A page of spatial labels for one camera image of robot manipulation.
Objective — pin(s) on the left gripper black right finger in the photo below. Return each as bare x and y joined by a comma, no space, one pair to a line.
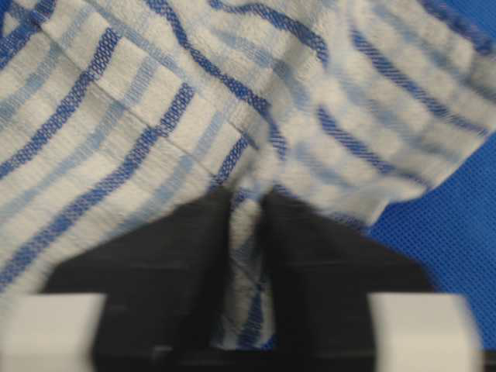
343,302

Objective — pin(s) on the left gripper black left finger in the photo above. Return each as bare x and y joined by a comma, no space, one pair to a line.
132,303

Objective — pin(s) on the blue table cloth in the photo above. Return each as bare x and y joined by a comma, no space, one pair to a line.
445,240

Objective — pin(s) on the blue striped white towel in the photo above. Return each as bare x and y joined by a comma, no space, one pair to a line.
193,108

